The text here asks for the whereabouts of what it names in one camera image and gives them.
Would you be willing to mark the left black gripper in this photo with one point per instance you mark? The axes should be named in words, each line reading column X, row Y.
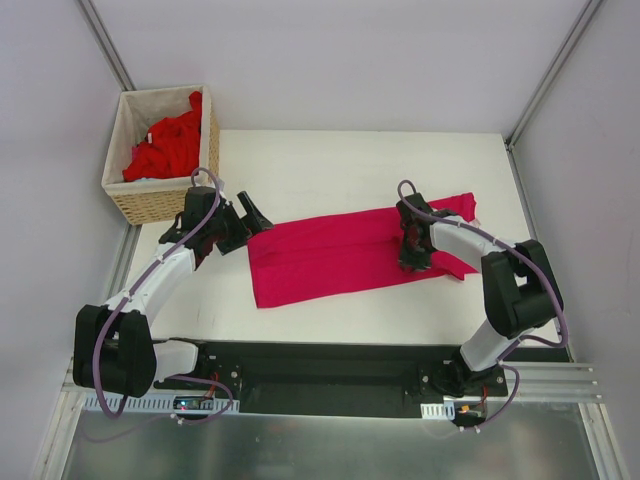
column 236, row 226

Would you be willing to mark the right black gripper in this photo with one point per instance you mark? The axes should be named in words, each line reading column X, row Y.
column 413, row 242

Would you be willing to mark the magenta t shirt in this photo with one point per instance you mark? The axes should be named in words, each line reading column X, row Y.
column 336, row 254

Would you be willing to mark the wicker laundry basket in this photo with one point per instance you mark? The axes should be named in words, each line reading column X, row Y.
column 161, row 199

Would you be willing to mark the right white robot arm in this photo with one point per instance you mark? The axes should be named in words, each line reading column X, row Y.
column 520, row 293

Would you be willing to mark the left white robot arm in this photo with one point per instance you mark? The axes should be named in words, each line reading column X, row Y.
column 114, row 351

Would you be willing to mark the red t shirt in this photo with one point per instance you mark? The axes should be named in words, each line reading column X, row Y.
column 171, row 148

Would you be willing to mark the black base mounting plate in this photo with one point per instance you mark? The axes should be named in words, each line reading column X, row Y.
column 380, row 381

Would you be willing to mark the right white cable duct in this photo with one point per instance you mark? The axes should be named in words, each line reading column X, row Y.
column 444, row 411

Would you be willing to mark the white cable duct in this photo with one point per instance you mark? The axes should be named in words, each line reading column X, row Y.
column 444, row 411
column 180, row 404

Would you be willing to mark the left white cable duct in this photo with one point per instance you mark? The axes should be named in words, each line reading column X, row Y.
column 180, row 404

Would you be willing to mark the left aluminium frame post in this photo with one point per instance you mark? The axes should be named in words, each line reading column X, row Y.
column 106, row 45

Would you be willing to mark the aluminium frame post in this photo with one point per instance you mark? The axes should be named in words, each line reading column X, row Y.
column 569, row 44
column 106, row 45

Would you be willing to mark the right aluminium frame post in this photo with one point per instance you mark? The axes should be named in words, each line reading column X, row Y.
column 569, row 44

